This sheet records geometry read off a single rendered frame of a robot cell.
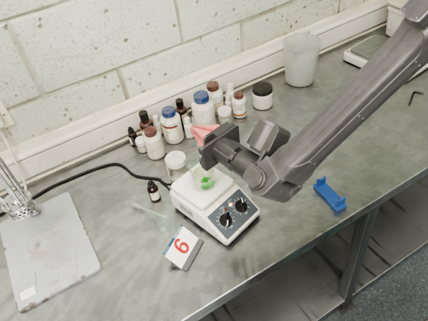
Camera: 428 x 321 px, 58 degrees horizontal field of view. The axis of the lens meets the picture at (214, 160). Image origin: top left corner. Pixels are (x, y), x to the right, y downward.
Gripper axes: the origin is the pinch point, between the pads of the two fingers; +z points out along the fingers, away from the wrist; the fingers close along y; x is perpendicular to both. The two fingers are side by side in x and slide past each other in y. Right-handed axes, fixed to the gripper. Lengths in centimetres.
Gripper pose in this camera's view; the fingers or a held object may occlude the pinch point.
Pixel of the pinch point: (194, 130)
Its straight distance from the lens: 86.7
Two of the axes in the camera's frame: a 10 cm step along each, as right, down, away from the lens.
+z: -6.7, -4.7, 5.8
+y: -7.4, 5.3, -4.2
